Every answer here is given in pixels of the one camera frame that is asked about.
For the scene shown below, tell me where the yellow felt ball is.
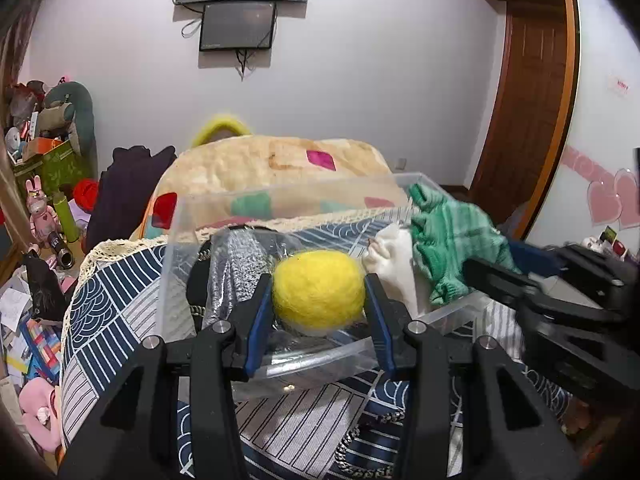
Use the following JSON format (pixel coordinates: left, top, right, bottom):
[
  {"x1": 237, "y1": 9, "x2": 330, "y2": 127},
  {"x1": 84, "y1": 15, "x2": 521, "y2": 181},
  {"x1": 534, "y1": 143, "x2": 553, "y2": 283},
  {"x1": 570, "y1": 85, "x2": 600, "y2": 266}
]
[{"x1": 272, "y1": 249, "x2": 366, "y2": 336}]

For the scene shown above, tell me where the green cardboard box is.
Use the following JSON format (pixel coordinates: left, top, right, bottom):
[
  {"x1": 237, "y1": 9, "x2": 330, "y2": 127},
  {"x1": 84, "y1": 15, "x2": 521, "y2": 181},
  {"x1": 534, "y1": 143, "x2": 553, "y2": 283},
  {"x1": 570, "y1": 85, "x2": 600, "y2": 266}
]
[{"x1": 12, "y1": 142, "x2": 93, "y2": 202}]

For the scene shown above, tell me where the white sliding wardrobe door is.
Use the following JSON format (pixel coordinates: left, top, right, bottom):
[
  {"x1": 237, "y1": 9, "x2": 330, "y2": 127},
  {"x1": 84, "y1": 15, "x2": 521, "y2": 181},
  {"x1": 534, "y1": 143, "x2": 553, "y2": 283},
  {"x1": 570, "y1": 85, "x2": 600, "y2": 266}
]
[{"x1": 527, "y1": 0, "x2": 639, "y2": 252}]

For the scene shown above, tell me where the blue white patterned tablecloth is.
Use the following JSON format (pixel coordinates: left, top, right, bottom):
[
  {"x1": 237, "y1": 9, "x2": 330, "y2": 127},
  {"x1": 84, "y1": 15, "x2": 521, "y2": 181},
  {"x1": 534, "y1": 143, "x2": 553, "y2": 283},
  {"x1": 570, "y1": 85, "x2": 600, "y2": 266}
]
[{"x1": 60, "y1": 207, "x2": 572, "y2": 479}]

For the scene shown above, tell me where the clear plastic storage box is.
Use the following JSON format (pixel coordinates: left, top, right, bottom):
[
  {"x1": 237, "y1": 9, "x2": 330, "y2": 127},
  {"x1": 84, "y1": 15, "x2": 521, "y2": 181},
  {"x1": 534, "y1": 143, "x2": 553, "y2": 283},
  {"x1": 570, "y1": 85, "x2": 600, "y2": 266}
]
[{"x1": 154, "y1": 174, "x2": 488, "y2": 400}]

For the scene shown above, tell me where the pink plush toy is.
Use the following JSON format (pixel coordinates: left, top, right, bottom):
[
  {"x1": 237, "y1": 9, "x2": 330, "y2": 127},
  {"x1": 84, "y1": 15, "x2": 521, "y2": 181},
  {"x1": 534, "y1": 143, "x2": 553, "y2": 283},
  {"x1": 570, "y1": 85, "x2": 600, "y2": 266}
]
[{"x1": 18, "y1": 377, "x2": 62, "y2": 453}]

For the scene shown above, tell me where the white drawstring pouch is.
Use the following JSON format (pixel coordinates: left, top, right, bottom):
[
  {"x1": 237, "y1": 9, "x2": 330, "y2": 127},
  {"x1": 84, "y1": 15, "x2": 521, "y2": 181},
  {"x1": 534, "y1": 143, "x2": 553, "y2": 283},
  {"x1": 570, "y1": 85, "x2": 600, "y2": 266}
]
[{"x1": 361, "y1": 223, "x2": 431, "y2": 318}]

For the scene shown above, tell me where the green bottle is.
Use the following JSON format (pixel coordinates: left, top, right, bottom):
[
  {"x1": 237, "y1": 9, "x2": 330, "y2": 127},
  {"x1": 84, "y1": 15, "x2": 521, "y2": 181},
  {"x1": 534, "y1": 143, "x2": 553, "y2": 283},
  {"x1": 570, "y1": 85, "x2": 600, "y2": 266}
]
[{"x1": 52, "y1": 191, "x2": 79, "y2": 243}]

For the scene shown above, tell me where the green knit cloth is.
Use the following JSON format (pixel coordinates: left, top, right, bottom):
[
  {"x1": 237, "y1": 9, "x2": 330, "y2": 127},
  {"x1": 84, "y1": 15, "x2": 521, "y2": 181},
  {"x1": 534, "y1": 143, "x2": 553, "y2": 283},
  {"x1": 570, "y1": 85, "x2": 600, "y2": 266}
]
[{"x1": 408, "y1": 183, "x2": 520, "y2": 307}]

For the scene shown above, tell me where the brown wooden door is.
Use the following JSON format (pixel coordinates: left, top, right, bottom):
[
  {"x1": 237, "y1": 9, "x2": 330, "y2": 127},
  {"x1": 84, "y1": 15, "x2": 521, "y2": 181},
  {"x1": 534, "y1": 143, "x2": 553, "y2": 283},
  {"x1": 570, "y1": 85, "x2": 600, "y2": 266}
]
[{"x1": 471, "y1": 0, "x2": 577, "y2": 240}]

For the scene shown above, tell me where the grey green neck pillow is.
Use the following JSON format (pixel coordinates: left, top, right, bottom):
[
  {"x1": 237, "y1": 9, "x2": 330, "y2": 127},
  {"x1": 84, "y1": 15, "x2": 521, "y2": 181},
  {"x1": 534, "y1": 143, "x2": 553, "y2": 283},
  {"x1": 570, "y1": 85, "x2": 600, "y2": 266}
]
[{"x1": 36, "y1": 81, "x2": 96, "y2": 157}]

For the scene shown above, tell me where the pink rabbit doll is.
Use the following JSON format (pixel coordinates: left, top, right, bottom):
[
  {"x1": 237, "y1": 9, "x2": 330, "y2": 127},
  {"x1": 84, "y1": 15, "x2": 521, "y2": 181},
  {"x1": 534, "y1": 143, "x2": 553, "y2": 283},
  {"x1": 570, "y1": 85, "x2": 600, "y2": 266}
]
[{"x1": 25, "y1": 174, "x2": 61, "y2": 245}]

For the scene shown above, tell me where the dark purple garment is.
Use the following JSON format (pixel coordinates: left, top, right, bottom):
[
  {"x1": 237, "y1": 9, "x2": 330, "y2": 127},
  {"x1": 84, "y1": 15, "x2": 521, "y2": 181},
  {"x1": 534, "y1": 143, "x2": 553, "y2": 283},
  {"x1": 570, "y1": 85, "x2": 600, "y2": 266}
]
[{"x1": 84, "y1": 145, "x2": 177, "y2": 254}]

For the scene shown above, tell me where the yellow fuzzy hoop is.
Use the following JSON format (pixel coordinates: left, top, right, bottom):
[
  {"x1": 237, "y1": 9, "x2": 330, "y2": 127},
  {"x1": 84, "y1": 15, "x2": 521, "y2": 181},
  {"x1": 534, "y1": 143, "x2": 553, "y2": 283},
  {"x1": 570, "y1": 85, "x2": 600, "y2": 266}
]
[{"x1": 191, "y1": 114, "x2": 252, "y2": 148}]

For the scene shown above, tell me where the small black monitor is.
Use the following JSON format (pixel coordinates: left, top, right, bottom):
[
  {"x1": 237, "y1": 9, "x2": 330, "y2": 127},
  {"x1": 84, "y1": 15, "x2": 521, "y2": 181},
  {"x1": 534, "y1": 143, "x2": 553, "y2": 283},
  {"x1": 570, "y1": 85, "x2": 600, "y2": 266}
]
[{"x1": 200, "y1": 0, "x2": 277, "y2": 52}]

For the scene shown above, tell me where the bagged grey knit cloth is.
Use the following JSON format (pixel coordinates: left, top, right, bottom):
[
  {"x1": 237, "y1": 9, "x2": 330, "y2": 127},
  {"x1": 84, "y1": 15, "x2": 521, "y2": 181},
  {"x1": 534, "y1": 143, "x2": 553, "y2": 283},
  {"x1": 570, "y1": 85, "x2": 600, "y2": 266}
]
[{"x1": 202, "y1": 226, "x2": 280, "y2": 328}]

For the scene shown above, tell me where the red object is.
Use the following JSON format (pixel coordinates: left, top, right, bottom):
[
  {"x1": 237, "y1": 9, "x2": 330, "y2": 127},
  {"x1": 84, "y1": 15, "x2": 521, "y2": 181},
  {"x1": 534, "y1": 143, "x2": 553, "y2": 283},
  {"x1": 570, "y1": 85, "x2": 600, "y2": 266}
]
[{"x1": 73, "y1": 178, "x2": 99, "y2": 214}]

